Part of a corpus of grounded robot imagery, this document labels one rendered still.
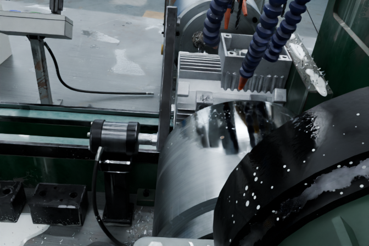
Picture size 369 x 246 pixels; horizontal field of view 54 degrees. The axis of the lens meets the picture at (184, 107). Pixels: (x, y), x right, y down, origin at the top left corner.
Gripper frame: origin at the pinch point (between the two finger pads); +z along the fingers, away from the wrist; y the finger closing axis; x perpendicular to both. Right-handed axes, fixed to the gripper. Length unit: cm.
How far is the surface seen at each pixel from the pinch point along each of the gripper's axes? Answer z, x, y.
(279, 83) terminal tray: 17, -28, 50
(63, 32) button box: 7.0, -3.5, 3.1
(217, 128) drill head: 23, -49, 36
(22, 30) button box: 7.3, -3.5, -6.7
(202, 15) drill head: 1.1, -7.1, 36.4
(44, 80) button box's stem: 19.0, 6.3, -4.2
